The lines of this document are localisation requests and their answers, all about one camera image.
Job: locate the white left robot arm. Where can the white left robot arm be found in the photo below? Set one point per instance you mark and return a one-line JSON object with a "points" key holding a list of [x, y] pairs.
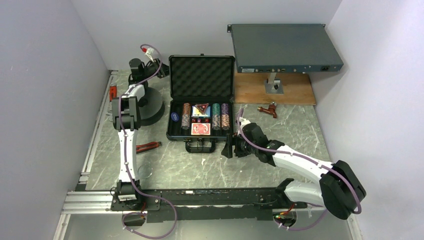
{"points": [[126, 121]]}

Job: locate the wooden base board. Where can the wooden base board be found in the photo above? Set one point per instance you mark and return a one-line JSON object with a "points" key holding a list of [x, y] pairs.
{"points": [[285, 88]]}

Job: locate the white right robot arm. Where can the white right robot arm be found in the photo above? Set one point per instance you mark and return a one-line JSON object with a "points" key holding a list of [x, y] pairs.
{"points": [[333, 185]]}

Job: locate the black poker set case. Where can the black poker set case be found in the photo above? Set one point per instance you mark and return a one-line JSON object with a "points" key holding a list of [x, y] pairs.
{"points": [[200, 79]]}

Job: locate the red triangle token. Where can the red triangle token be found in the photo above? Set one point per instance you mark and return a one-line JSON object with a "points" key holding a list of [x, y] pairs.
{"points": [[202, 107]]}

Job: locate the orange poker chip stack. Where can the orange poker chip stack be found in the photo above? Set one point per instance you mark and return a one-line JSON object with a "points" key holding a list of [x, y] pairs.
{"points": [[186, 110]]}

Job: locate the grey rack network device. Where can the grey rack network device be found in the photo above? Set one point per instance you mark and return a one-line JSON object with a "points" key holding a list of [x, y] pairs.
{"points": [[283, 48]]}

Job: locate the blue small blind button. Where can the blue small blind button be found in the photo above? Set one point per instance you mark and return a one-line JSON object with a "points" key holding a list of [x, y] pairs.
{"points": [[174, 117]]}

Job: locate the red adjustable wrench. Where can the red adjustable wrench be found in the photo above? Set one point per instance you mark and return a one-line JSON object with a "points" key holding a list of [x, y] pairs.
{"points": [[112, 93]]}

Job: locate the black filament spool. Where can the black filament spool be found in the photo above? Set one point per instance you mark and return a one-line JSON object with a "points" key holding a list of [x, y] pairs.
{"points": [[151, 107]]}

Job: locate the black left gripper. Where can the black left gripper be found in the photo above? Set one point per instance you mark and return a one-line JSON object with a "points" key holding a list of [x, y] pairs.
{"points": [[164, 70]]}

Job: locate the green orange chip stack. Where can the green orange chip stack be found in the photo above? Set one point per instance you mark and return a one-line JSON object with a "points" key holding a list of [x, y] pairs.
{"points": [[216, 116]]}

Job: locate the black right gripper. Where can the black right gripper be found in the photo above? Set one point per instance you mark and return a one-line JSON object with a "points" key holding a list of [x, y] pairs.
{"points": [[232, 140]]}

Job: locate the brass red valve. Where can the brass red valve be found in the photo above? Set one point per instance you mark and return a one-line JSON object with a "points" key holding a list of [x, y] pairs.
{"points": [[271, 110]]}

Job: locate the metal device stand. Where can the metal device stand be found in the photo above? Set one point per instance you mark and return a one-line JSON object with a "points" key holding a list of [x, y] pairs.
{"points": [[273, 85]]}

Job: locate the clear round lid left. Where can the clear round lid left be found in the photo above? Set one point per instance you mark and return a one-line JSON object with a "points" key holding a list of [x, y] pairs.
{"points": [[144, 171]]}

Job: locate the purple orange chip stack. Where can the purple orange chip stack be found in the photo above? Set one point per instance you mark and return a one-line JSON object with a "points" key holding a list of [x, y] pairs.
{"points": [[225, 116]]}

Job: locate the grey poker chip stack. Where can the grey poker chip stack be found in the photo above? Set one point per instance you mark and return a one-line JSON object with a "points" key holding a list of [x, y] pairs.
{"points": [[185, 121]]}

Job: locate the red playing card deck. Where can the red playing card deck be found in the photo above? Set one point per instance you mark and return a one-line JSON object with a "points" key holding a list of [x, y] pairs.
{"points": [[200, 129]]}

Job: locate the red black utility knife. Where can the red black utility knife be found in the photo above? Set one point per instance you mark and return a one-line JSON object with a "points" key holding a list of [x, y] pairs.
{"points": [[147, 146]]}

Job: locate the blue playing card deck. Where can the blue playing card deck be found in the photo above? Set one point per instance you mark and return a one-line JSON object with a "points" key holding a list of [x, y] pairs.
{"points": [[196, 113]]}

